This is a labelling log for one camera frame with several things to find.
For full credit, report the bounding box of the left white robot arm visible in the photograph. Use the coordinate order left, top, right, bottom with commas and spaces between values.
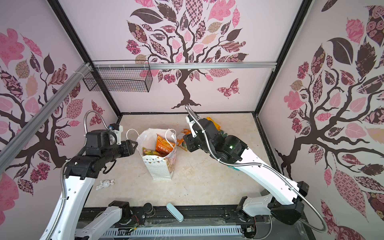
41, 130, 138, 240

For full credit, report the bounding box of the left aluminium rail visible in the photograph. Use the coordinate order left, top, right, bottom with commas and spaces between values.
1, 63, 91, 173

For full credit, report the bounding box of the left metal flex conduit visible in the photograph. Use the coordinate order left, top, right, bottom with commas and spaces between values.
40, 110, 109, 240

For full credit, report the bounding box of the aluminium rail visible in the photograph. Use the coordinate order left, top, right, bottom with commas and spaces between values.
94, 62, 277, 70
1, 63, 91, 173

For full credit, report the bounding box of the orange chestnut snack bag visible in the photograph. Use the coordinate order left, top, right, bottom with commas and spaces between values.
156, 135, 176, 157

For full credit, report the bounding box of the pink Fox's candy bag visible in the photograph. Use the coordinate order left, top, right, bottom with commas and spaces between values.
142, 147, 162, 157

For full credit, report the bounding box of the small white plush toy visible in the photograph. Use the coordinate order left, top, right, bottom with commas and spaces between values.
95, 179, 115, 191

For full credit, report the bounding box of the white paper gift bag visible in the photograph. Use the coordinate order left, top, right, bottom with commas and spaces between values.
136, 128, 177, 180

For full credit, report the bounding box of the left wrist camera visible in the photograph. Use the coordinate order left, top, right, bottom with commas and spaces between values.
108, 124, 123, 145

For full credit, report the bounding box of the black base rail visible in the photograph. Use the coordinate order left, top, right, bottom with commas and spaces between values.
55, 203, 316, 240

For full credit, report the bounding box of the black knob on base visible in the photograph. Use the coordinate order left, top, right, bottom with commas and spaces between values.
143, 203, 156, 218

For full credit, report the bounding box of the white slotted cable duct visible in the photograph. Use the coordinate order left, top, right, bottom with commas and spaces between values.
97, 226, 243, 240

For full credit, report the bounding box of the light blue remote-like device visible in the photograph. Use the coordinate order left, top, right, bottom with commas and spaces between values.
166, 203, 184, 222

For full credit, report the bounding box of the orange white snack packet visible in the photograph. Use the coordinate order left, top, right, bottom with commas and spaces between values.
177, 129, 191, 151

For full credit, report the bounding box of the yellow corn snack bag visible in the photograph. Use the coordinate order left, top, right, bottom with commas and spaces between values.
207, 117, 221, 131

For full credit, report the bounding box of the back aluminium rail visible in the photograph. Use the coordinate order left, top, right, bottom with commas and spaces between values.
94, 62, 277, 70

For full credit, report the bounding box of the black wire basket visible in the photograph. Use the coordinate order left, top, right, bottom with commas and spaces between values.
83, 60, 154, 93

